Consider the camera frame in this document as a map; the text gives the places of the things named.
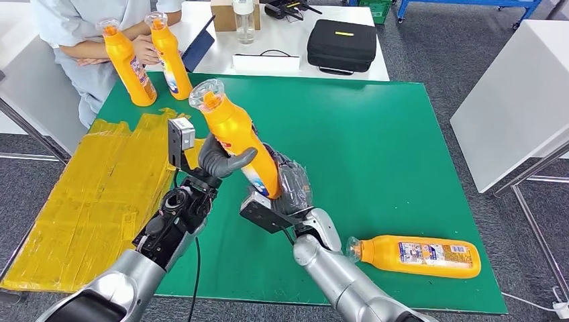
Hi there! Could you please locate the flat white box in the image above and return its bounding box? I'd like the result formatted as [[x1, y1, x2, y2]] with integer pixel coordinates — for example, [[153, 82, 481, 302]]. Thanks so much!
[[231, 54, 301, 76]]

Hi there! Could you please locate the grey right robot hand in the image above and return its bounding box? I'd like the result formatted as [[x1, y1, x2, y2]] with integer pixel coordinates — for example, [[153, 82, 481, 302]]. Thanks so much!
[[262, 143, 313, 217]]

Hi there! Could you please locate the person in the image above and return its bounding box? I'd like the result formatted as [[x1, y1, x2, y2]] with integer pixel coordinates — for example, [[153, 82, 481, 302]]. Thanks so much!
[[31, 0, 185, 129]]

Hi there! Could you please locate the person's left hand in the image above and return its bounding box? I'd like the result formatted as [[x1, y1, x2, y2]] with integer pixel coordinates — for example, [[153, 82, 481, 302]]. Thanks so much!
[[76, 56, 110, 68]]

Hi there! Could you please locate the clear bottle with white lid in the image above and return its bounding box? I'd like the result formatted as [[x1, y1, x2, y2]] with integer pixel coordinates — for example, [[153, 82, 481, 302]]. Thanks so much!
[[232, 0, 256, 46]]

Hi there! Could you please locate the blue wheeled rack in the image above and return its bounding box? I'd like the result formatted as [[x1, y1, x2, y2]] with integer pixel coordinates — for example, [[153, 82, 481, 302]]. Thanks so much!
[[395, 0, 544, 31]]

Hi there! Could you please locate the person's right hand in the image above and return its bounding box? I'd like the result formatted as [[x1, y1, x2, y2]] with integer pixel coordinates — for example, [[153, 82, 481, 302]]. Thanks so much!
[[132, 34, 161, 66]]

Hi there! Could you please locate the thin black cable loop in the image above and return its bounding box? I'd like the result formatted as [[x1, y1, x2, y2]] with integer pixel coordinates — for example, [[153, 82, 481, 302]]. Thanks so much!
[[234, 48, 292, 58]]

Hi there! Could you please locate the orange detergent bottle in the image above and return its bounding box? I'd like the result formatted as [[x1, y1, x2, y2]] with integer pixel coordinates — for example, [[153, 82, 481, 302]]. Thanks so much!
[[346, 234, 482, 280], [144, 11, 193, 101], [95, 17, 158, 107], [188, 78, 283, 200]]

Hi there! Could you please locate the black remote controller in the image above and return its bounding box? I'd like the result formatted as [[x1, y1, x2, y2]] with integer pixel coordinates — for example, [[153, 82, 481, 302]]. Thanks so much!
[[264, 0, 323, 21]]

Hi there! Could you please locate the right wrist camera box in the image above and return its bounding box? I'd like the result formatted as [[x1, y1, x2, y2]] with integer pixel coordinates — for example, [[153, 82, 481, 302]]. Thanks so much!
[[239, 191, 297, 235]]

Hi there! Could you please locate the green plastic crate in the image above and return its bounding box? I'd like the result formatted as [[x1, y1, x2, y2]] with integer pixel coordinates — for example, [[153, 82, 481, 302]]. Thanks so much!
[[358, 0, 395, 25]]

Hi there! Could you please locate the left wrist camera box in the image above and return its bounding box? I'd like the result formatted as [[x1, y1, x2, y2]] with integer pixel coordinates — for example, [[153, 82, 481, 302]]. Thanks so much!
[[167, 117, 197, 170]]

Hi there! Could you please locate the black carry case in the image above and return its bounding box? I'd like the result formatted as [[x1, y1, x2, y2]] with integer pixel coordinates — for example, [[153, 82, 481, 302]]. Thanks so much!
[[307, 19, 378, 76]]

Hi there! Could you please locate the metal table leg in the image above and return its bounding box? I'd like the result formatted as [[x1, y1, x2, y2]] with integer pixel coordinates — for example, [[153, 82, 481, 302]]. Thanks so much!
[[0, 70, 70, 163]]

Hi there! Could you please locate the yellow taped plastic sheet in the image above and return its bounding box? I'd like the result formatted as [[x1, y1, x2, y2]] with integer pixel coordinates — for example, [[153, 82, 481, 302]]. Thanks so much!
[[0, 107, 207, 294]]

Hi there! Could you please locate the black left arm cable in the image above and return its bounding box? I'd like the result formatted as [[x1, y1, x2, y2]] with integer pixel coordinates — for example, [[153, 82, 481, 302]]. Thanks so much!
[[187, 237, 202, 322]]

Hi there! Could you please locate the white table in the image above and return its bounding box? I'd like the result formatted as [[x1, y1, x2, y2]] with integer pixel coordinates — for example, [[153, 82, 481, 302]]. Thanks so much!
[[0, 2, 87, 154], [450, 19, 569, 194], [146, 0, 391, 83]]

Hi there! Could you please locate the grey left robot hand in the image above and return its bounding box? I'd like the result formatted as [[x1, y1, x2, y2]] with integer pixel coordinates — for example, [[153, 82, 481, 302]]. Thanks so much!
[[197, 122, 260, 180]]

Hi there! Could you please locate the brown cardboard box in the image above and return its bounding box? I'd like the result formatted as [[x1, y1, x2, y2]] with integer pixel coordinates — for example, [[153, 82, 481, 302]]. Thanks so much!
[[210, 0, 261, 33]]

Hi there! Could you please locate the green table board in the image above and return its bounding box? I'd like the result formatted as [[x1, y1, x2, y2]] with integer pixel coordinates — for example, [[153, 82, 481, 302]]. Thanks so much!
[[95, 72, 509, 315]]

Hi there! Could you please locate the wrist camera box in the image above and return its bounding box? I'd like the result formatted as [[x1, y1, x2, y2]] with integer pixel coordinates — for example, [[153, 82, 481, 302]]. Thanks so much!
[[167, 117, 197, 170], [239, 191, 297, 235]]

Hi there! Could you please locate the white power cable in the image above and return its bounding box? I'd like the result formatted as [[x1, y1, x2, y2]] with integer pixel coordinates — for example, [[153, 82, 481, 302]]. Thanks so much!
[[502, 286, 569, 321]]

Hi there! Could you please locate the metal table frame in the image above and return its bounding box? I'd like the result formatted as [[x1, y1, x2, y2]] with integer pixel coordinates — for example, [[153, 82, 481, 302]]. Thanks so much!
[[493, 140, 569, 290]]

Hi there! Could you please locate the dark blue tablet case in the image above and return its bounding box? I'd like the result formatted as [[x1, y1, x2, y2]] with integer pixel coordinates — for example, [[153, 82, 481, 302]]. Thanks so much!
[[181, 15, 217, 73]]

